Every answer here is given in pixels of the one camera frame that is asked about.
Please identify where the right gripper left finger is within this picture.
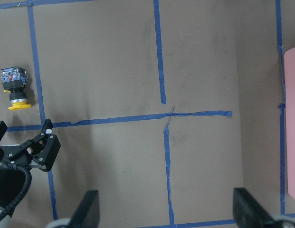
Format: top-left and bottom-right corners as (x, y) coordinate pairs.
(69, 190), (100, 228)

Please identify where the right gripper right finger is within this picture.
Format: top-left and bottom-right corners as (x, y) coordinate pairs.
(232, 188), (280, 228)

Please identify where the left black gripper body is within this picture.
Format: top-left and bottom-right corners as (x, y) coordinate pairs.
(0, 134), (61, 202)

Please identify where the yellow push button switch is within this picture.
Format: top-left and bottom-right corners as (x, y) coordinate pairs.
(0, 66), (31, 111)

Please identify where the pink plastic bin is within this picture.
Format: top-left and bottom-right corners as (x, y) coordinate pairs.
(284, 47), (295, 200)

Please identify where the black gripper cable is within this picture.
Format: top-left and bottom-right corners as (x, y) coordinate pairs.
(0, 161), (33, 221)

